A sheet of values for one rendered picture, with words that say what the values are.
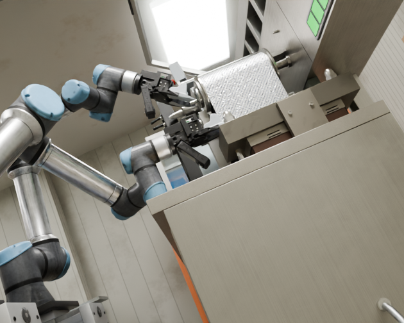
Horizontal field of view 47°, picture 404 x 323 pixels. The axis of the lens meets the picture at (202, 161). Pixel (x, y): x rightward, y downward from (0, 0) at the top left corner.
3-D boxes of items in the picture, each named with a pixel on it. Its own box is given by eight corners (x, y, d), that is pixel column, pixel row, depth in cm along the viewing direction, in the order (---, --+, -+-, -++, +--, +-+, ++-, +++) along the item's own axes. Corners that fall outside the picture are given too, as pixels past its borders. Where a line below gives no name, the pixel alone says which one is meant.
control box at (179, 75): (177, 90, 225) (169, 72, 228) (189, 83, 224) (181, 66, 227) (172, 84, 218) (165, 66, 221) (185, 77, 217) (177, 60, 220)
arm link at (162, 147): (158, 156, 141) (161, 165, 148) (172, 150, 141) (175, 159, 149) (149, 135, 143) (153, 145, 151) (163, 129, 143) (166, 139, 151)
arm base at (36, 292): (-3, 326, 137) (-12, 294, 140) (21, 324, 151) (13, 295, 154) (45, 305, 138) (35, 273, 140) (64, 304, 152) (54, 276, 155)
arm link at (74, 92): (-37, 138, 160) (74, 68, 146) (-12, 143, 170) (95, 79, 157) (-30, 168, 157) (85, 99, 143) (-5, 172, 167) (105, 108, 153)
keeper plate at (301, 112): (294, 140, 124) (275, 105, 127) (327, 125, 125) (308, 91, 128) (295, 136, 121) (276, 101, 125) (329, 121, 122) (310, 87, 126)
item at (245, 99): (233, 148, 145) (209, 99, 151) (301, 119, 147) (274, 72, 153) (233, 147, 144) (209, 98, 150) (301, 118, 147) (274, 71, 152)
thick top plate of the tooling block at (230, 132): (227, 163, 139) (218, 145, 141) (345, 112, 143) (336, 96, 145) (227, 144, 124) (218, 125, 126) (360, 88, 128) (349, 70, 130)
